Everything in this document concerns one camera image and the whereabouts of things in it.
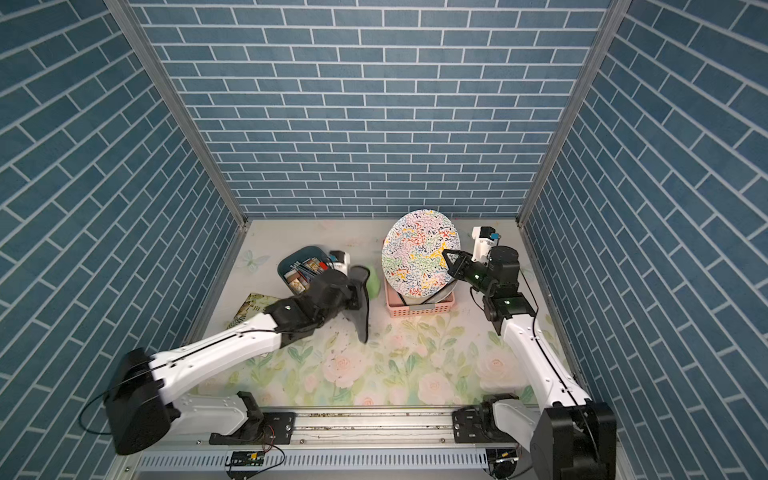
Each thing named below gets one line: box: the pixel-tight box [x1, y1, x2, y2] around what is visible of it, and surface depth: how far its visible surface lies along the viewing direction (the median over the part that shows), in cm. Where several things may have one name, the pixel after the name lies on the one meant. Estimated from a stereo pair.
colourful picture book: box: [228, 292, 282, 330], surface depth 98 cm
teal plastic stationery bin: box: [278, 246, 334, 295], surface depth 104 cm
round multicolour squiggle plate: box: [381, 209, 461, 299], surface depth 84 cm
